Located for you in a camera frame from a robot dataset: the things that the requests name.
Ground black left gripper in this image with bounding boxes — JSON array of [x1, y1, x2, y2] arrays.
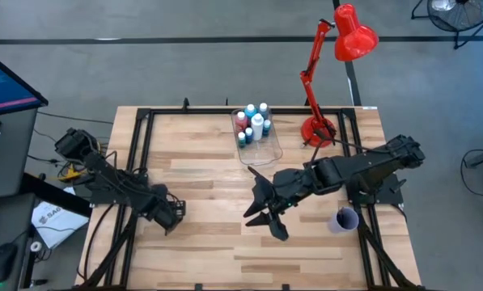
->
[[150, 183, 187, 236]]

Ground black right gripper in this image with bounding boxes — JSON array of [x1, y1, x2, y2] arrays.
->
[[243, 165, 320, 243]]

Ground clear plastic bin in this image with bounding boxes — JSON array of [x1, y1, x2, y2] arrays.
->
[[230, 105, 284, 167]]

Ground translucent purple plastic cup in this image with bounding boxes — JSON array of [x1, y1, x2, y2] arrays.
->
[[328, 206, 360, 234]]

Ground large white paint bottle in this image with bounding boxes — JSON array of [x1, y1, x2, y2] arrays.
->
[[250, 112, 265, 141]]

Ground large red paint bottle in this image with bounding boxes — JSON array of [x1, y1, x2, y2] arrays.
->
[[235, 111, 249, 133]]

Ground yellow plug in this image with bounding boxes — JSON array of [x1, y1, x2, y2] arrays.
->
[[57, 161, 84, 183]]

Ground white printed booklet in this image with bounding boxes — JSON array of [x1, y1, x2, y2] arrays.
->
[[31, 186, 91, 250]]

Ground black computer mouse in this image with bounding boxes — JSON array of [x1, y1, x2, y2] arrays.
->
[[0, 242, 16, 289]]

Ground red desk lamp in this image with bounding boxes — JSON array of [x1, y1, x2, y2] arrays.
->
[[299, 2, 380, 149]]

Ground computer monitor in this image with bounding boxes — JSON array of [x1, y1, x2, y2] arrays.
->
[[0, 47, 49, 119]]

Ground black floor fan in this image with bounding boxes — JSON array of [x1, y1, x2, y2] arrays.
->
[[410, 0, 483, 50]]

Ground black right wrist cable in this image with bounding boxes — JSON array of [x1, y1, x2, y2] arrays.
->
[[310, 134, 390, 163]]

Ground black aluminium table frame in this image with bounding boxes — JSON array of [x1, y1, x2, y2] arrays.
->
[[74, 97, 426, 291]]

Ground black floor cable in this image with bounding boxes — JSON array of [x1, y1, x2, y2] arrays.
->
[[36, 111, 115, 125], [460, 148, 483, 198]]

